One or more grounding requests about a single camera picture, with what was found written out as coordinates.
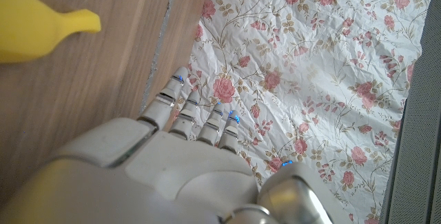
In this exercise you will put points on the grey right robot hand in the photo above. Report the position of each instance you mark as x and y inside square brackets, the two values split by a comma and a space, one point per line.
[155, 175]

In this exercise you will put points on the yellow banana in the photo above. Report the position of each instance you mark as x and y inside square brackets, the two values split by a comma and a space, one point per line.
[27, 27]

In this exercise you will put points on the floral backdrop cloth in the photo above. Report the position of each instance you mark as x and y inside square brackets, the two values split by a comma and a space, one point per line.
[310, 62]

